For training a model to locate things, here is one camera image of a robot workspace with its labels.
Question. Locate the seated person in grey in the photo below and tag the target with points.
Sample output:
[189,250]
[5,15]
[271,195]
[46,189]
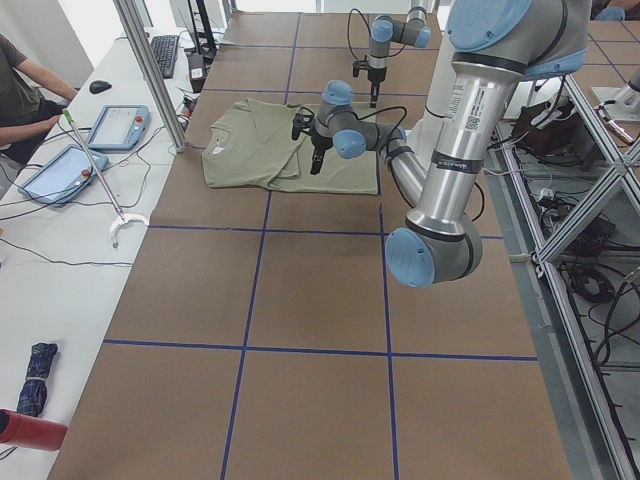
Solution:
[27,116]

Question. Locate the red bottle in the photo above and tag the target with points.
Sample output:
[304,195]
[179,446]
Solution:
[31,432]

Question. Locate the black power adapter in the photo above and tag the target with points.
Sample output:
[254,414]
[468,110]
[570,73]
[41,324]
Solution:
[197,71]

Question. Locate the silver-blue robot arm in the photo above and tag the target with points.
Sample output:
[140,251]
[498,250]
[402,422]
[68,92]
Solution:
[384,31]
[495,45]

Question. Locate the near blue teach pendant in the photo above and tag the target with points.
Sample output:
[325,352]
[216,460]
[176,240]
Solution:
[63,177]

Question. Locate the white reacher grabber stick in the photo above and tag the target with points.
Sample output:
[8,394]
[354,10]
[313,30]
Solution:
[122,217]

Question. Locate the folded dark blue umbrella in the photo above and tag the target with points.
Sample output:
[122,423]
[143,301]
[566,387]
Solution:
[33,394]

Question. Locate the blue teach pendant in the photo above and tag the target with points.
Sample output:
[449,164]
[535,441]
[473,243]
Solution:
[118,128]
[63,177]

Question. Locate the black keyboard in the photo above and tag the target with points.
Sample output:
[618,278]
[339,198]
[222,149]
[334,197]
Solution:
[164,49]

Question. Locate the olive green long-sleeve shirt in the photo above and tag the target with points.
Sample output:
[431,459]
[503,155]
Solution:
[251,145]

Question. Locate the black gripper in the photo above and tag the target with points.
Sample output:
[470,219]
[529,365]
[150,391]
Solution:
[319,141]
[375,75]

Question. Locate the black computer mouse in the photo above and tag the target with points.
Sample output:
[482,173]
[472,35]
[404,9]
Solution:
[99,86]

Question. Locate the far blue teach pendant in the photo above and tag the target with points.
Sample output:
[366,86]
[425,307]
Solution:
[118,128]

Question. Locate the aluminium frame rail right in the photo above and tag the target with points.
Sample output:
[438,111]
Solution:
[617,177]

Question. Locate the aluminium frame post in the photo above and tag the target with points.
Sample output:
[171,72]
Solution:
[134,29]

